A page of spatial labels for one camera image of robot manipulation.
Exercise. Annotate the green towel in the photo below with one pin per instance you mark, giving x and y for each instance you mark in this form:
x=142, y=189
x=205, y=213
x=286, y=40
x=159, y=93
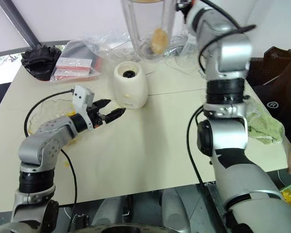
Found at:
x=264, y=126

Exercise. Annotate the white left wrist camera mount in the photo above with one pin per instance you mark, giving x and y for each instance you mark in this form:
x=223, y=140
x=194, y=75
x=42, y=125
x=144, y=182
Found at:
x=81, y=97

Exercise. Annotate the dark grey window frame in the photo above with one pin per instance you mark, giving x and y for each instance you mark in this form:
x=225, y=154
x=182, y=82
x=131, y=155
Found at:
x=19, y=24

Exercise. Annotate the grey rounded shape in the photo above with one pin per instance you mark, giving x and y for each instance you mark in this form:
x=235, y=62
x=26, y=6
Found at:
x=109, y=211

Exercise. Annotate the clear blender jar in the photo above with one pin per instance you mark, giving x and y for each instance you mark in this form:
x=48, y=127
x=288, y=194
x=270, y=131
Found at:
x=135, y=36

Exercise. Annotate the black metal bracket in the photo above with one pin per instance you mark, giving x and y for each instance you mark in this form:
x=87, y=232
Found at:
x=80, y=219

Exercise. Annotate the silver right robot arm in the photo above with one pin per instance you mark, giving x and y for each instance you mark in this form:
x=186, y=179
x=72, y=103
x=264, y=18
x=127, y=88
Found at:
x=232, y=136

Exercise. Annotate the dark brown plastic crate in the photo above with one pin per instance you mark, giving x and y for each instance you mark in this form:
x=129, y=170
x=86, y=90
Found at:
x=271, y=54

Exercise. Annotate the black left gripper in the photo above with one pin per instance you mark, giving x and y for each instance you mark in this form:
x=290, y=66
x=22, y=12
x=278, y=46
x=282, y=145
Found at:
x=97, y=117

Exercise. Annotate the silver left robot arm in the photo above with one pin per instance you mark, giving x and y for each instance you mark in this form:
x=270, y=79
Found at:
x=51, y=136

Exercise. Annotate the clear plastic container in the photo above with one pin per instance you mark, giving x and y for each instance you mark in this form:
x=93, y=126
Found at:
x=188, y=60

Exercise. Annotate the person's dark clothed torso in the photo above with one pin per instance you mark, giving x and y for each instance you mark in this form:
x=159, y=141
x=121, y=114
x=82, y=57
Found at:
x=281, y=106

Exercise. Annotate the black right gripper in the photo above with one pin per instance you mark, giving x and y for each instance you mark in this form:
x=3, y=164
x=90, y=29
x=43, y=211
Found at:
x=183, y=4

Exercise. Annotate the clear bag with red-white packs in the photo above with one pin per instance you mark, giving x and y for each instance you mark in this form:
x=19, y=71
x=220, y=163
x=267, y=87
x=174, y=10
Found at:
x=72, y=64

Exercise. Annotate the crumpled clear plastic bag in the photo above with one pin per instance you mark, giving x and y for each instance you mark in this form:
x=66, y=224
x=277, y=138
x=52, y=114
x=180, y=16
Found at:
x=106, y=46

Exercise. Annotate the clear glass bowl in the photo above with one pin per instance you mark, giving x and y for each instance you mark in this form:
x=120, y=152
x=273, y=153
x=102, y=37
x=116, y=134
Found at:
x=51, y=109

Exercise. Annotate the white blender base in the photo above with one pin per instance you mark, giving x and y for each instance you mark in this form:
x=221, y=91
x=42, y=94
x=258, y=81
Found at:
x=131, y=92

